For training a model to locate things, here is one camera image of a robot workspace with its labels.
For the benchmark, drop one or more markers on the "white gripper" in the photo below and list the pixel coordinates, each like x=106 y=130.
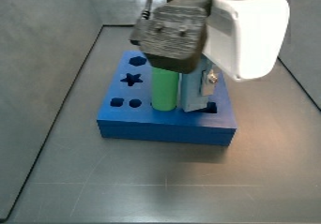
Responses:
x=246 y=32

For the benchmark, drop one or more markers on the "blue shape sorting board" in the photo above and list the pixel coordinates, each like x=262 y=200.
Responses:
x=127 y=117

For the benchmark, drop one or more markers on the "green cylinder peg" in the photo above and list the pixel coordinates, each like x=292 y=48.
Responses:
x=163 y=89

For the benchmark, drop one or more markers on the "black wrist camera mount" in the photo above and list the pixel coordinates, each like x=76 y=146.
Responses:
x=171 y=37

